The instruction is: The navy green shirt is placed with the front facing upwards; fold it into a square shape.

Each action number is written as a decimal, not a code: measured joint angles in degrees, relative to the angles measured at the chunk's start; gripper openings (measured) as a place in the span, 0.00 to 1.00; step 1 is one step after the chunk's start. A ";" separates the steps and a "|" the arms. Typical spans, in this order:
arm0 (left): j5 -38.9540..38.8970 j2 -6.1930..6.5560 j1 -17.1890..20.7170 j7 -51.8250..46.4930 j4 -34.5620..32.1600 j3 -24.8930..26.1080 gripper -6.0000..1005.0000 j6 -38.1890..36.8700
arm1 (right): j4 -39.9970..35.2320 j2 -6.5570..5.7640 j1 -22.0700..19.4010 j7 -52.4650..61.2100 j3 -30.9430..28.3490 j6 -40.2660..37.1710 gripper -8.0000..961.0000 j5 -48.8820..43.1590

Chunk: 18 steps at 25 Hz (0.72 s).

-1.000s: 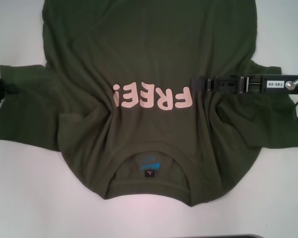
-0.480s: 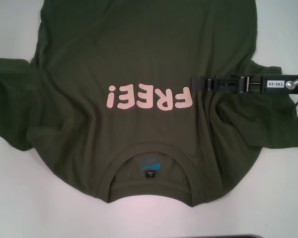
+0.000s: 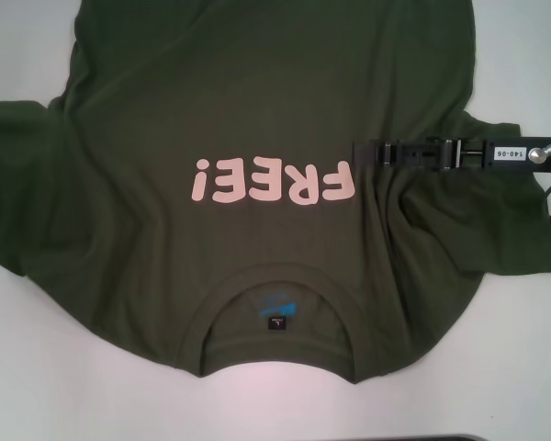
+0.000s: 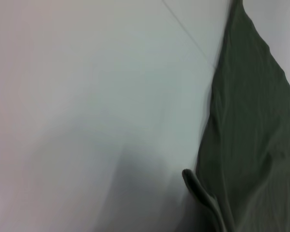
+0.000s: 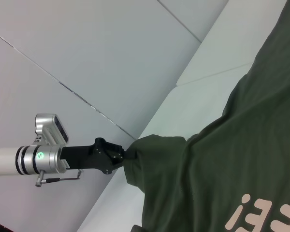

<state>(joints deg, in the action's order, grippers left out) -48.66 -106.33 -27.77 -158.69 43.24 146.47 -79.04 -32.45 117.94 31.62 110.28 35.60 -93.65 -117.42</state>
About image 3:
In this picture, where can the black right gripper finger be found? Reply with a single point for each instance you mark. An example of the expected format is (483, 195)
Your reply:
(367, 154)

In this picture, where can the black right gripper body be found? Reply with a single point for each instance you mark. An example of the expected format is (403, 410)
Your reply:
(477, 156)

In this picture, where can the dark green FREE t-shirt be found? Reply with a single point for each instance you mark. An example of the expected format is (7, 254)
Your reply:
(280, 92)

